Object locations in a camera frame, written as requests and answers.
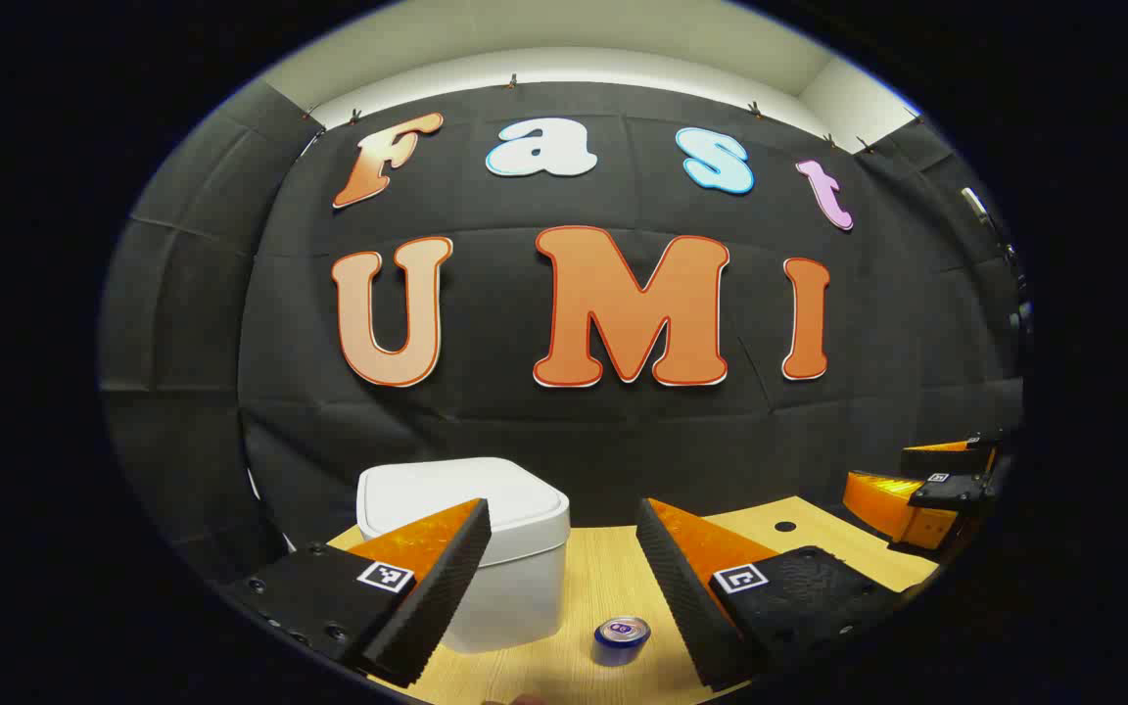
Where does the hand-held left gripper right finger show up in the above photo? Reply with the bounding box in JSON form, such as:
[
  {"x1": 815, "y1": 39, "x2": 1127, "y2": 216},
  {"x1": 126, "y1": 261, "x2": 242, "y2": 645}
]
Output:
[{"x1": 635, "y1": 497, "x2": 937, "y2": 694}]

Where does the blue pop can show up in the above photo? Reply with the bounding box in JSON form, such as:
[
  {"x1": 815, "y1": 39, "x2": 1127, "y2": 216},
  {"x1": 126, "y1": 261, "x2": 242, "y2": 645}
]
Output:
[{"x1": 591, "y1": 615, "x2": 652, "y2": 669}]

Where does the white desktop garbage bin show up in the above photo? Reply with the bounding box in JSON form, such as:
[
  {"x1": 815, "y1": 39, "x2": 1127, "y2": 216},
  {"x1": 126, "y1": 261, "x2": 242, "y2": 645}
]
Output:
[{"x1": 356, "y1": 457, "x2": 571, "y2": 655}]

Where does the metal stand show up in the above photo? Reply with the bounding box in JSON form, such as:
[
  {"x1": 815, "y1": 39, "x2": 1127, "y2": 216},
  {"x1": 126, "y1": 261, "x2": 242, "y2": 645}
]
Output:
[{"x1": 960, "y1": 184, "x2": 1029, "y2": 336}]

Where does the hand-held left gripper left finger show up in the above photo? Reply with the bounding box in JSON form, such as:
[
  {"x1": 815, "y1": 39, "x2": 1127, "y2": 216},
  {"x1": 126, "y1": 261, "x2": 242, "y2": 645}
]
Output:
[{"x1": 221, "y1": 497, "x2": 493, "y2": 688}]

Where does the wooden desktop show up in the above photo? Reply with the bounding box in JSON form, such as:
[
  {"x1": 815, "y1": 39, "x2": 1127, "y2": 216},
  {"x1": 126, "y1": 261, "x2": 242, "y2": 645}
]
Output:
[{"x1": 324, "y1": 494, "x2": 942, "y2": 705}]

